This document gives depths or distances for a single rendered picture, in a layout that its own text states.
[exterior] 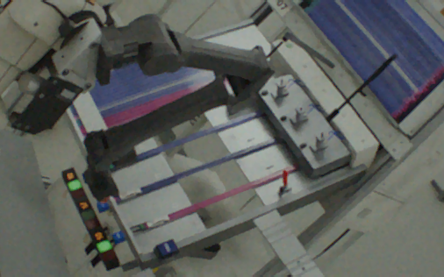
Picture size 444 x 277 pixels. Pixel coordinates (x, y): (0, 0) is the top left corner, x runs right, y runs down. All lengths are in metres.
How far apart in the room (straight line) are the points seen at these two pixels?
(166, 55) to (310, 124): 0.83
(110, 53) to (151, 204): 0.77
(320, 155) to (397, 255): 1.65
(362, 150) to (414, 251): 1.59
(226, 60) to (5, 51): 0.48
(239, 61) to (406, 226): 2.18
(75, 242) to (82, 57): 1.30
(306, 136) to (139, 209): 0.52
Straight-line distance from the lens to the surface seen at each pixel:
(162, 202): 2.03
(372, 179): 2.17
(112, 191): 1.91
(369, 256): 3.73
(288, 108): 2.18
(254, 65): 1.68
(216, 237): 1.99
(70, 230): 2.59
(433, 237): 3.61
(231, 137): 2.17
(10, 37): 1.49
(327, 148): 2.11
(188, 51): 1.49
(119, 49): 1.37
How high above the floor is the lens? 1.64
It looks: 18 degrees down
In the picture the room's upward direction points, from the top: 45 degrees clockwise
